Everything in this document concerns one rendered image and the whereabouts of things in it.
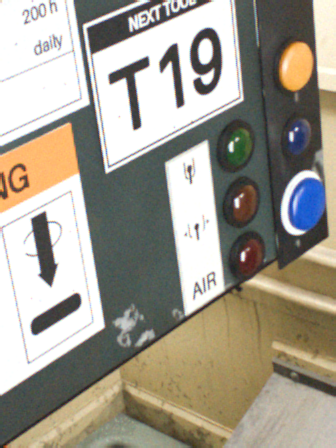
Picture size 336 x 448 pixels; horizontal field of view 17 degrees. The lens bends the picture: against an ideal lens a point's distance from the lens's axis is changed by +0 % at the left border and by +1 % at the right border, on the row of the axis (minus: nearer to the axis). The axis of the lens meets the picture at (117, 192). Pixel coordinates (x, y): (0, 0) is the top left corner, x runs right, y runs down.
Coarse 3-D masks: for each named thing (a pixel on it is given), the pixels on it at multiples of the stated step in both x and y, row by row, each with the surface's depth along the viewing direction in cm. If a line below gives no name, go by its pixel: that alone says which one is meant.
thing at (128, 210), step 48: (96, 0) 50; (240, 0) 56; (240, 48) 57; (96, 144) 51; (192, 144) 56; (96, 192) 52; (144, 192) 54; (96, 240) 53; (144, 240) 55; (144, 288) 56; (96, 336) 54; (144, 336) 57; (48, 384) 53; (0, 432) 51
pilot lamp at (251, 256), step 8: (256, 240) 61; (248, 248) 60; (256, 248) 61; (240, 256) 60; (248, 256) 60; (256, 256) 61; (240, 264) 60; (248, 264) 60; (256, 264) 61; (248, 272) 61
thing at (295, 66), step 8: (288, 48) 59; (296, 48) 59; (304, 48) 60; (288, 56) 59; (296, 56) 59; (304, 56) 60; (280, 64) 59; (288, 64) 59; (296, 64) 59; (304, 64) 60; (312, 64) 60; (280, 72) 59; (288, 72) 59; (296, 72) 59; (304, 72) 60; (280, 80) 59; (288, 80) 59; (296, 80) 60; (304, 80) 60; (288, 88) 60; (296, 88) 60
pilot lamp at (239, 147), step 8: (232, 136) 58; (240, 136) 58; (248, 136) 58; (232, 144) 58; (240, 144) 58; (248, 144) 58; (232, 152) 58; (240, 152) 58; (248, 152) 58; (232, 160) 58; (240, 160) 58
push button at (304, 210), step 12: (300, 180) 63; (312, 180) 63; (300, 192) 62; (312, 192) 63; (324, 192) 64; (288, 204) 62; (300, 204) 62; (312, 204) 63; (324, 204) 64; (288, 216) 62; (300, 216) 62; (312, 216) 63; (300, 228) 63
